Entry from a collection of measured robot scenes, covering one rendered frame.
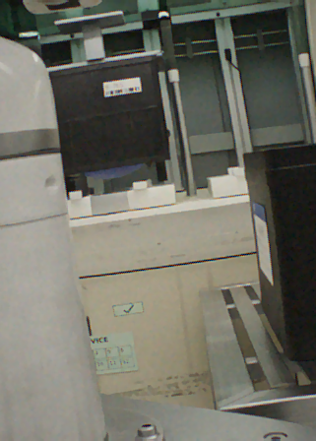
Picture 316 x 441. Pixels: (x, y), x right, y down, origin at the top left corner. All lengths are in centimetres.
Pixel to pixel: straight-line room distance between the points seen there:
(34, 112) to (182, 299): 75
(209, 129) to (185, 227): 92
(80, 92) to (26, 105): 93
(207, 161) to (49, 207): 162
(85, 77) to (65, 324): 95
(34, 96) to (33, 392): 16
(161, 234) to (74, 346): 72
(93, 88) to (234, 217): 36
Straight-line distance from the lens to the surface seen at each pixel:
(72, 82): 139
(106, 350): 120
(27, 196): 45
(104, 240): 118
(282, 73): 210
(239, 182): 137
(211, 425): 54
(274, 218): 66
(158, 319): 119
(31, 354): 45
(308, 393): 58
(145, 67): 138
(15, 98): 45
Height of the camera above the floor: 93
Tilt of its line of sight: 3 degrees down
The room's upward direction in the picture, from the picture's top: 8 degrees counter-clockwise
